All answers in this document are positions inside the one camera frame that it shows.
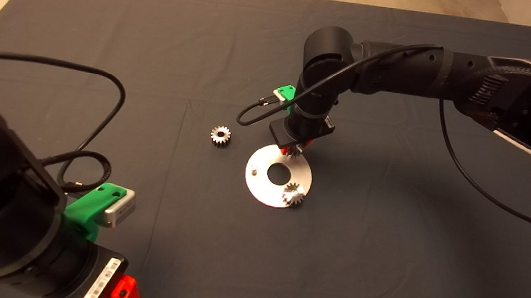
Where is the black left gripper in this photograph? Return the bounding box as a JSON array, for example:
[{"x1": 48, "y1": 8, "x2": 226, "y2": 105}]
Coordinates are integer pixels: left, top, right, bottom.
[{"x1": 40, "y1": 235, "x2": 148, "y2": 298}]

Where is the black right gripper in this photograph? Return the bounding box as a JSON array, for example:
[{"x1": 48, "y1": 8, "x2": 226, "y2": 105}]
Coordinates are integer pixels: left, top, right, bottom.
[{"x1": 266, "y1": 110, "x2": 337, "y2": 161}]

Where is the small steel planetary gear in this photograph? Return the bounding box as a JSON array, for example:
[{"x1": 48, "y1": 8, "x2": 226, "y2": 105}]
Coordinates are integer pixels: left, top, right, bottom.
[
  {"x1": 287, "y1": 142, "x2": 305, "y2": 160},
  {"x1": 208, "y1": 124, "x2": 233, "y2": 149},
  {"x1": 281, "y1": 181, "x2": 307, "y2": 209}
]

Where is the round metal carrier plate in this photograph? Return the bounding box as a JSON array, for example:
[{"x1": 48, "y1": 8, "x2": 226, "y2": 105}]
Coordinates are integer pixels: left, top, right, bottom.
[{"x1": 241, "y1": 141, "x2": 317, "y2": 212}]

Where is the dark grey table cloth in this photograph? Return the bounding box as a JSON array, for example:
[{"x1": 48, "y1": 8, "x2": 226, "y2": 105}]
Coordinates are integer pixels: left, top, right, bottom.
[{"x1": 0, "y1": 0, "x2": 531, "y2": 298}]

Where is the right black camera cable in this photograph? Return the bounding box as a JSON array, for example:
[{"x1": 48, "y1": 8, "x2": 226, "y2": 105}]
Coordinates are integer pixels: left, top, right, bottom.
[{"x1": 227, "y1": 23, "x2": 531, "y2": 237}]

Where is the right green camera mount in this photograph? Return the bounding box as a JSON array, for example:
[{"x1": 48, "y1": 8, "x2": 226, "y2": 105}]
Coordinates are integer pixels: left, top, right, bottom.
[{"x1": 274, "y1": 84, "x2": 298, "y2": 118}]

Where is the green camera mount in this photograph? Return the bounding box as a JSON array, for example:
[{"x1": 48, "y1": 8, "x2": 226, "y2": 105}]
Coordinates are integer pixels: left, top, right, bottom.
[
  {"x1": 274, "y1": 84, "x2": 298, "y2": 118},
  {"x1": 61, "y1": 178, "x2": 128, "y2": 245}
]

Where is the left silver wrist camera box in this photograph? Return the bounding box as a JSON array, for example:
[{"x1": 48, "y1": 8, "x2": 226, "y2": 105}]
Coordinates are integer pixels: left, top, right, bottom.
[{"x1": 101, "y1": 186, "x2": 138, "y2": 232}]

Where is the left green camera mount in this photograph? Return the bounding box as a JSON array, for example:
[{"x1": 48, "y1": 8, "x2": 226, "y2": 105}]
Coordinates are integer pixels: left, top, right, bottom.
[{"x1": 61, "y1": 178, "x2": 128, "y2": 245}]

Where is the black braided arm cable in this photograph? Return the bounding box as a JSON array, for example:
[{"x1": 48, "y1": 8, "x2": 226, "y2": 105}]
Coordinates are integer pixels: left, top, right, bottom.
[{"x1": 464, "y1": 60, "x2": 531, "y2": 124}]

